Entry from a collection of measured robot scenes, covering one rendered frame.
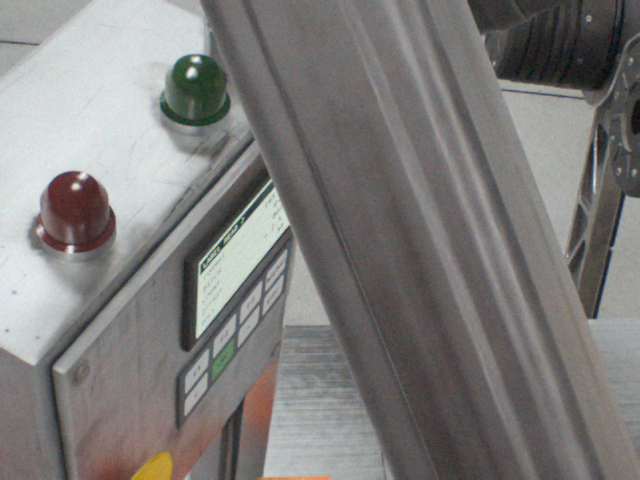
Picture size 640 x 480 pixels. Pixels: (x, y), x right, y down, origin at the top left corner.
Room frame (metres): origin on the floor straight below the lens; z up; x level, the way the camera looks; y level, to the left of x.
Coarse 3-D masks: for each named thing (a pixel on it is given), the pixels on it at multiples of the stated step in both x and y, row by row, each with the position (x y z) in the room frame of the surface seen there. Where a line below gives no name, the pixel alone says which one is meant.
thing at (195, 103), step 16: (176, 64) 0.29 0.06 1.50; (192, 64) 0.29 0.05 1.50; (208, 64) 0.30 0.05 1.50; (176, 80) 0.29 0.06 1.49; (192, 80) 0.29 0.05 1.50; (208, 80) 0.29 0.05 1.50; (224, 80) 0.29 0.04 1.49; (160, 96) 0.29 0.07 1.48; (176, 96) 0.28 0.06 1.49; (192, 96) 0.28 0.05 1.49; (208, 96) 0.29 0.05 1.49; (224, 96) 0.29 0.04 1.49; (160, 112) 0.29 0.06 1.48; (176, 112) 0.28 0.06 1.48; (192, 112) 0.28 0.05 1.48; (208, 112) 0.28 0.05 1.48; (224, 112) 0.29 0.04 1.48; (176, 128) 0.28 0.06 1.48; (192, 128) 0.28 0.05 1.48; (208, 128) 0.28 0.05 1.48
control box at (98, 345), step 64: (128, 0) 0.35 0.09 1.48; (64, 64) 0.31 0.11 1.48; (128, 64) 0.31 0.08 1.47; (0, 128) 0.27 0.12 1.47; (64, 128) 0.27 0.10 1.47; (128, 128) 0.28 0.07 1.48; (0, 192) 0.24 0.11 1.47; (128, 192) 0.25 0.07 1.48; (192, 192) 0.26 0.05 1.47; (0, 256) 0.21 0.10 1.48; (128, 256) 0.22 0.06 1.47; (0, 320) 0.19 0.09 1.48; (64, 320) 0.19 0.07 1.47; (128, 320) 0.21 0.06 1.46; (0, 384) 0.18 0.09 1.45; (64, 384) 0.18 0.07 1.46; (128, 384) 0.21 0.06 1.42; (0, 448) 0.18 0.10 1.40; (64, 448) 0.18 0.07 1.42; (128, 448) 0.20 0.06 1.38; (192, 448) 0.25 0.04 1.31
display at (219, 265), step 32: (256, 192) 0.28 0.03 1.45; (224, 224) 0.26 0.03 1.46; (256, 224) 0.28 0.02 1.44; (288, 224) 0.31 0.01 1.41; (192, 256) 0.24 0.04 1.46; (224, 256) 0.26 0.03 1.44; (256, 256) 0.28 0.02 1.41; (192, 288) 0.24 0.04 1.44; (224, 288) 0.26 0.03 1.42; (192, 320) 0.24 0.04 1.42
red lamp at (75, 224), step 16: (64, 176) 0.23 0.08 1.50; (80, 176) 0.23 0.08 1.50; (48, 192) 0.23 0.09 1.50; (64, 192) 0.23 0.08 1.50; (80, 192) 0.23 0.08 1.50; (96, 192) 0.23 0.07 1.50; (48, 208) 0.22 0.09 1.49; (64, 208) 0.22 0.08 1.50; (80, 208) 0.22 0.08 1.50; (96, 208) 0.22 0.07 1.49; (48, 224) 0.22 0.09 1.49; (64, 224) 0.22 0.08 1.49; (80, 224) 0.22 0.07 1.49; (96, 224) 0.22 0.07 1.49; (112, 224) 0.23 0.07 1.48; (48, 240) 0.22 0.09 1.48; (64, 240) 0.22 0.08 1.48; (80, 240) 0.22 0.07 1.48; (96, 240) 0.22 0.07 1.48; (112, 240) 0.23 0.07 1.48; (64, 256) 0.22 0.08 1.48; (80, 256) 0.22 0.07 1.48; (96, 256) 0.22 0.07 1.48
